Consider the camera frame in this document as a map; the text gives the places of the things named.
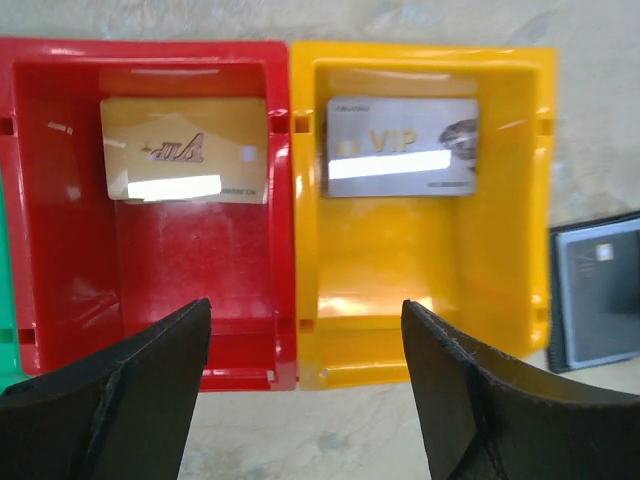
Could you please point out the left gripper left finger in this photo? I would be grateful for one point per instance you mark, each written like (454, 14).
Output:
(123, 412)

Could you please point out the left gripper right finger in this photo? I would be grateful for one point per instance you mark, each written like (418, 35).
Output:
(484, 414)

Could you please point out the black leather card holder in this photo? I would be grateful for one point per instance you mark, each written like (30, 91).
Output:
(595, 295)

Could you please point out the green plastic bin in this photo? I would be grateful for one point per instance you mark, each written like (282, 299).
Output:
(11, 371)

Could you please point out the red plastic bin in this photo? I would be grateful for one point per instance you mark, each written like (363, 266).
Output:
(88, 271)

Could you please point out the yellow plastic bin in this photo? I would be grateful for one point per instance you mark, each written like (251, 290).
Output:
(479, 261)

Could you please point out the grey credit card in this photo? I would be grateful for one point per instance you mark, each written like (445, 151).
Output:
(600, 300)

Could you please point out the card in red bin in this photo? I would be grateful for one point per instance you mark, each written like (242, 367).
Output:
(173, 149)

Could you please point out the silver card in yellow bin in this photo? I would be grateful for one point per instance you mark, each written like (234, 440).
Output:
(392, 147)

